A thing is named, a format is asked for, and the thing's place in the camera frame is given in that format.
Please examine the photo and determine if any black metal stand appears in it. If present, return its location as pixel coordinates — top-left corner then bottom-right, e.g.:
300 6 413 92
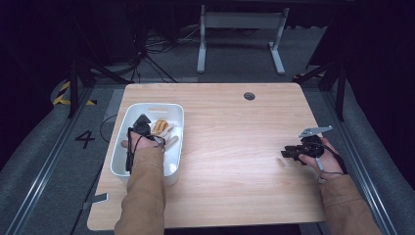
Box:
292 62 346 121
67 57 131 119

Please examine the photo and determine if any grey right gripper strap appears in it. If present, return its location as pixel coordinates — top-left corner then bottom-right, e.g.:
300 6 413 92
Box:
314 157 327 184

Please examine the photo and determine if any grey metal table frame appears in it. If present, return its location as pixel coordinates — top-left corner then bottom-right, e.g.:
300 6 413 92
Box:
196 4 291 75

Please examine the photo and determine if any black floor cable bundle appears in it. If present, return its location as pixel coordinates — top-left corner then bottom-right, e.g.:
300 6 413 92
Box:
130 25 204 82

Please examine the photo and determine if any grey left gripper strap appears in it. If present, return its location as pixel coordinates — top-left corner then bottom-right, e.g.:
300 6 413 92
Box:
151 135 167 153

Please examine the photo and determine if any person's left hand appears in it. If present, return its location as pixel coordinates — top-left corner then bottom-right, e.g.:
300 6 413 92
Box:
120 130 165 158

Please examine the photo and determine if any white plastic bin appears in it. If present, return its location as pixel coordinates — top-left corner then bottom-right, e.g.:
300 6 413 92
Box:
110 103 185 186

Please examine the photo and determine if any grey gripper strap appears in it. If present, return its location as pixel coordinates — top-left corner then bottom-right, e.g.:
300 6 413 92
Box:
314 157 327 184
151 135 167 153

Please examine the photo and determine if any yellow black hazard tape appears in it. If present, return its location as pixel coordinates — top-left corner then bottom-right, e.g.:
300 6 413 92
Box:
52 80 98 107

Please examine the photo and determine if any person's right hand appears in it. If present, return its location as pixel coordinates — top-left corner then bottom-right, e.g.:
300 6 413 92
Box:
298 136 344 180

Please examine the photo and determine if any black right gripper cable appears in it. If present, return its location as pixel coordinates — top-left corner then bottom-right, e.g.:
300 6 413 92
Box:
312 141 348 175

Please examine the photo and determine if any thin black floor cable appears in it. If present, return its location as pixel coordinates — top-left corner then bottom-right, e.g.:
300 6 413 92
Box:
99 114 118 145
68 169 102 235

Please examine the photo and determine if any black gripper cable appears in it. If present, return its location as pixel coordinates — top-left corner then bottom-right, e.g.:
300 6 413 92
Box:
125 126 146 174
312 141 348 175

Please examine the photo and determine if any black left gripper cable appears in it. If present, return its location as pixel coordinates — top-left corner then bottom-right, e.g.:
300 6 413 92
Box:
125 126 146 174

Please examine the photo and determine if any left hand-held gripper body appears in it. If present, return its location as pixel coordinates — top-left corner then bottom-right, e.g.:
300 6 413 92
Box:
131 113 154 136

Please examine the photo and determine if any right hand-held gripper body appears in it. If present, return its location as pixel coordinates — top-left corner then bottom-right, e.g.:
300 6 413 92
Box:
297 125 334 160

